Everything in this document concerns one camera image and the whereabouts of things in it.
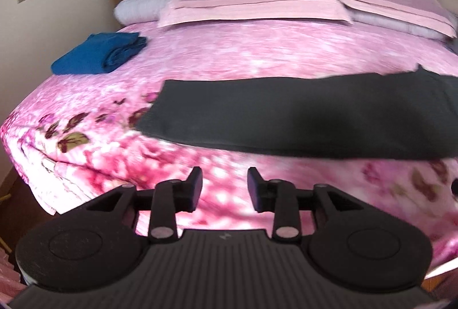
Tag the dark grey pants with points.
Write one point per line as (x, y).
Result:
(286, 116)

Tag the lavender striped pillow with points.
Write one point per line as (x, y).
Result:
(143, 6)
(393, 24)

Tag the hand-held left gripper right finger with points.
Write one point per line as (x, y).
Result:
(254, 187)

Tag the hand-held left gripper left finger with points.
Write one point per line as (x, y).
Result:
(196, 187)

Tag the folded bright blue garment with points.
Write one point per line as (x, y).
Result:
(93, 55)

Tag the bed with pink floral sheet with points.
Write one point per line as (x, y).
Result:
(250, 51)

